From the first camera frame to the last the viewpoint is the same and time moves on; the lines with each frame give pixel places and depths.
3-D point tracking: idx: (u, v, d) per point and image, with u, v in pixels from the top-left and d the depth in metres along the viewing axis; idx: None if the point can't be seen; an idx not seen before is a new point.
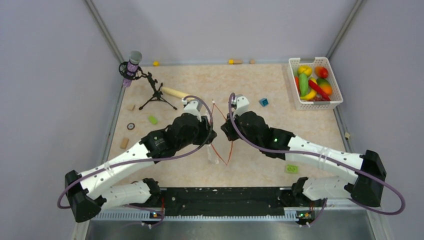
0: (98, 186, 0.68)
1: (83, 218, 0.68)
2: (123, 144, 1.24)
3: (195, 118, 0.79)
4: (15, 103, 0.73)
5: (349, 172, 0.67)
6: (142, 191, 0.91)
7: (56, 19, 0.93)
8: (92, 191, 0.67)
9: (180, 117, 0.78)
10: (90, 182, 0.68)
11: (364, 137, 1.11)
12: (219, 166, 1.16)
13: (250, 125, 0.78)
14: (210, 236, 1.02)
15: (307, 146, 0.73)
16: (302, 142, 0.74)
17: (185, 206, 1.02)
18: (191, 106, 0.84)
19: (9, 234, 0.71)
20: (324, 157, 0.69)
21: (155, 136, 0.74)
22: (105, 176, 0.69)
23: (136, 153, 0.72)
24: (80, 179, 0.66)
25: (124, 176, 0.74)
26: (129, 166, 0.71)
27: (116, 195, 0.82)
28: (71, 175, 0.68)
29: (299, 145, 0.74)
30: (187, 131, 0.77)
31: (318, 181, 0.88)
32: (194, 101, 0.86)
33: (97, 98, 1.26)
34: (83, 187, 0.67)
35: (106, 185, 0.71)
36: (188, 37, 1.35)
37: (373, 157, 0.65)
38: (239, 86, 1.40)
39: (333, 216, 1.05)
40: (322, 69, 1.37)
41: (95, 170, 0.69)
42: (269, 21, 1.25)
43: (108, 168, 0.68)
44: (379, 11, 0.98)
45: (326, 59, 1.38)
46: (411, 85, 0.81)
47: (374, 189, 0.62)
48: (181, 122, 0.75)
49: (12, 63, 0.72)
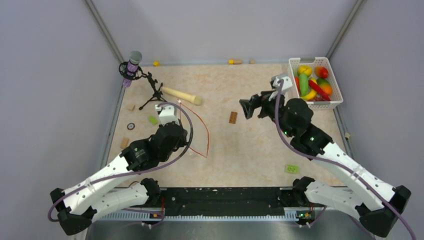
0: (81, 203, 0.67)
1: (74, 231, 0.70)
2: (123, 144, 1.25)
3: (180, 128, 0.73)
4: (15, 102, 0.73)
5: (375, 200, 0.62)
6: (138, 195, 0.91)
7: (56, 19, 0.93)
8: (75, 209, 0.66)
9: (164, 126, 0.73)
10: (73, 200, 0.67)
11: (364, 137, 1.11)
12: (219, 166, 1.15)
13: (297, 115, 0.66)
14: (209, 236, 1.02)
15: (342, 158, 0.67)
16: (336, 151, 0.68)
17: (185, 206, 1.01)
18: (168, 113, 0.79)
19: (9, 234, 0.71)
20: (356, 176, 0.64)
21: (136, 147, 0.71)
22: (86, 193, 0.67)
23: (116, 167, 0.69)
24: (61, 198, 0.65)
25: (109, 188, 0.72)
26: (110, 181, 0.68)
27: (108, 204, 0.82)
28: (54, 194, 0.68)
29: (334, 155, 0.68)
30: (171, 141, 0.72)
31: (327, 190, 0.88)
32: (170, 107, 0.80)
33: (97, 98, 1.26)
34: (66, 205, 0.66)
35: (90, 200, 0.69)
36: (188, 37, 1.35)
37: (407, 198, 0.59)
38: (239, 86, 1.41)
39: (333, 215, 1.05)
40: (322, 69, 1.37)
41: (77, 187, 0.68)
42: (269, 20, 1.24)
43: (88, 184, 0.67)
44: (379, 11, 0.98)
45: (326, 59, 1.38)
46: (411, 85, 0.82)
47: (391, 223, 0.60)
48: (164, 132, 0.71)
49: (12, 62, 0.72)
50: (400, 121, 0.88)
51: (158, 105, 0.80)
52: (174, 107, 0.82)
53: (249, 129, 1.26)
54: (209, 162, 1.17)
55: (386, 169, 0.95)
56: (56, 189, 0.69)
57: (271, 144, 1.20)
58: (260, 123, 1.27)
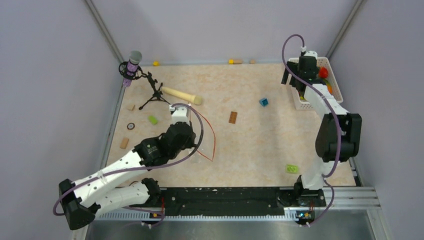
0: (92, 195, 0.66)
1: (77, 225, 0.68)
2: (123, 144, 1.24)
3: (189, 127, 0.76)
4: (14, 103, 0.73)
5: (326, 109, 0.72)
6: (139, 193, 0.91)
7: (56, 19, 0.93)
8: (85, 200, 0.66)
9: (175, 125, 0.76)
10: (83, 191, 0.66)
11: (364, 137, 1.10)
12: (219, 166, 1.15)
13: (301, 57, 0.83)
14: (209, 236, 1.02)
15: (324, 91, 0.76)
16: (321, 88, 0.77)
17: (185, 206, 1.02)
18: (182, 113, 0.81)
19: (9, 234, 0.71)
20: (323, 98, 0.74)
21: (148, 144, 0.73)
22: (99, 184, 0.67)
23: (129, 161, 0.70)
24: (72, 189, 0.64)
25: (118, 183, 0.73)
26: (123, 174, 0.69)
27: (111, 201, 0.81)
28: (62, 184, 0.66)
29: (318, 88, 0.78)
30: (181, 139, 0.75)
31: (309, 170, 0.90)
32: (183, 108, 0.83)
33: (97, 97, 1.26)
34: (76, 196, 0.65)
35: (100, 192, 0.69)
36: (188, 37, 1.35)
37: (356, 119, 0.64)
38: (239, 86, 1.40)
39: (333, 215, 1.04)
40: (322, 69, 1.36)
41: (88, 179, 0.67)
42: (269, 20, 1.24)
43: (101, 176, 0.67)
44: (379, 11, 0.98)
45: (326, 59, 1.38)
46: (411, 85, 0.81)
47: (329, 131, 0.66)
48: (174, 130, 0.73)
49: (12, 63, 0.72)
50: (399, 121, 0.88)
51: (172, 105, 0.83)
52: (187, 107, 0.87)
53: (249, 129, 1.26)
54: (209, 162, 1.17)
55: (386, 170, 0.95)
56: (65, 181, 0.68)
57: (271, 144, 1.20)
58: (260, 123, 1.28)
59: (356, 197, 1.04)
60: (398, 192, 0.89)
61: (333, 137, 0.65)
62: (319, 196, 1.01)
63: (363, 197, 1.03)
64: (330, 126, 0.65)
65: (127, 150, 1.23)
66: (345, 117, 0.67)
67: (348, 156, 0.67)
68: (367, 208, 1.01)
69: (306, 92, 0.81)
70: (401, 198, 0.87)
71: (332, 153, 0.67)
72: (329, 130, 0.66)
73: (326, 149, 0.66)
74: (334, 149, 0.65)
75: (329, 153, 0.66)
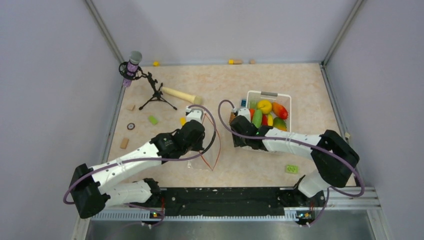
0: (109, 181, 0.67)
1: (87, 214, 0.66)
2: (123, 144, 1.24)
3: (202, 124, 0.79)
4: (14, 102, 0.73)
5: (306, 148, 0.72)
6: (143, 190, 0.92)
7: (55, 19, 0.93)
8: (103, 185, 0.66)
9: (190, 122, 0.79)
10: (102, 176, 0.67)
11: (364, 137, 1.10)
12: (218, 166, 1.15)
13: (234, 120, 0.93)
14: (210, 236, 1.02)
15: (279, 134, 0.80)
16: (274, 132, 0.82)
17: (185, 206, 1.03)
18: (194, 115, 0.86)
19: (8, 233, 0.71)
20: (289, 140, 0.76)
21: (164, 138, 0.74)
22: (117, 171, 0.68)
23: (147, 151, 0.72)
24: (92, 172, 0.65)
25: (134, 173, 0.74)
26: (141, 163, 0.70)
27: (119, 193, 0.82)
28: (81, 169, 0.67)
29: (272, 134, 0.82)
30: (196, 136, 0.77)
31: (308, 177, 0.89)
32: (198, 110, 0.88)
33: (97, 98, 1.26)
34: (95, 180, 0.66)
35: (116, 180, 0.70)
36: (188, 37, 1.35)
37: (331, 135, 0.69)
38: (239, 86, 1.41)
39: (334, 216, 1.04)
40: (281, 109, 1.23)
41: (107, 165, 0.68)
42: (269, 20, 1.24)
43: (120, 163, 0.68)
44: (379, 11, 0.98)
45: (288, 97, 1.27)
46: (411, 85, 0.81)
47: (329, 162, 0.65)
48: (190, 127, 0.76)
49: (12, 63, 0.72)
50: (399, 122, 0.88)
51: (189, 107, 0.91)
52: (201, 109, 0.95)
53: None
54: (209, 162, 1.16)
55: (387, 170, 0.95)
56: (82, 165, 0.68)
57: None
58: None
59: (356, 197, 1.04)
60: (398, 193, 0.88)
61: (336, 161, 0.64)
62: (319, 196, 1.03)
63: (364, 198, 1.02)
64: (324, 156, 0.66)
65: (127, 150, 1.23)
66: (323, 139, 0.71)
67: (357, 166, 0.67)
68: (368, 208, 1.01)
69: (267, 144, 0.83)
70: (402, 198, 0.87)
71: (347, 175, 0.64)
72: (327, 160, 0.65)
73: (342, 176, 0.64)
74: (346, 170, 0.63)
75: (345, 176, 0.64)
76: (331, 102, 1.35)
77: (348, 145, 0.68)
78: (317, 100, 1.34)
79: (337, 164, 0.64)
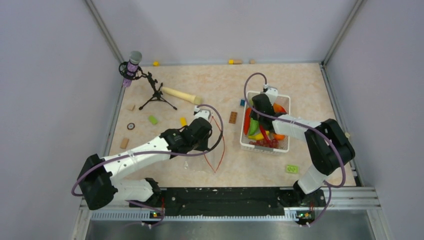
0: (121, 172, 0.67)
1: (95, 206, 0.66)
2: (123, 144, 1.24)
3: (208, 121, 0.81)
4: (13, 103, 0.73)
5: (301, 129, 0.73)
6: (145, 189, 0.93)
7: (55, 20, 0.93)
8: (115, 175, 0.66)
9: (197, 119, 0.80)
10: (114, 166, 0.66)
11: (364, 137, 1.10)
12: (219, 166, 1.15)
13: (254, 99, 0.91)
14: (209, 236, 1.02)
15: (288, 117, 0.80)
16: (286, 116, 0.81)
17: (185, 206, 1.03)
18: (202, 115, 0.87)
19: (7, 233, 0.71)
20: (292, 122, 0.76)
21: (173, 133, 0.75)
22: (128, 162, 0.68)
23: (157, 145, 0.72)
24: (104, 162, 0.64)
25: (143, 166, 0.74)
26: (151, 155, 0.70)
27: (125, 188, 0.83)
28: (93, 159, 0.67)
29: (284, 117, 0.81)
30: (203, 133, 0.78)
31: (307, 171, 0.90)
32: (206, 111, 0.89)
33: (97, 98, 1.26)
34: (107, 170, 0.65)
35: (127, 171, 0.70)
36: (189, 37, 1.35)
37: (332, 124, 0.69)
38: (239, 86, 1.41)
39: (333, 216, 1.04)
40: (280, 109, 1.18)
41: (118, 156, 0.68)
42: (269, 20, 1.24)
43: (131, 154, 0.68)
44: (379, 11, 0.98)
45: (287, 97, 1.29)
46: (411, 85, 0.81)
47: (321, 147, 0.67)
48: (198, 123, 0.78)
49: (12, 64, 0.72)
50: (399, 122, 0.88)
51: (197, 106, 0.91)
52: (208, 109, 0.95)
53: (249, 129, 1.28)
54: (209, 162, 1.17)
55: (386, 170, 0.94)
56: (94, 156, 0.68)
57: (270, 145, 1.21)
58: None
59: (356, 197, 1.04)
60: (399, 193, 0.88)
61: (328, 149, 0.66)
62: (319, 196, 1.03)
63: (360, 197, 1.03)
64: (317, 139, 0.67)
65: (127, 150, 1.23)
66: (322, 126, 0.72)
67: (348, 159, 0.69)
68: (367, 208, 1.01)
69: (275, 125, 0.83)
70: (402, 199, 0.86)
71: (334, 164, 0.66)
72: (320, 145, 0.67)
73: (330, 163, 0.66)
74: (335, 159, 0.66)
75: (333, 164, 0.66)
76: (331, 102, 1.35)
77: (345, 136, 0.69)
78: (318, 100, 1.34)
79: (328, 152, 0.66)
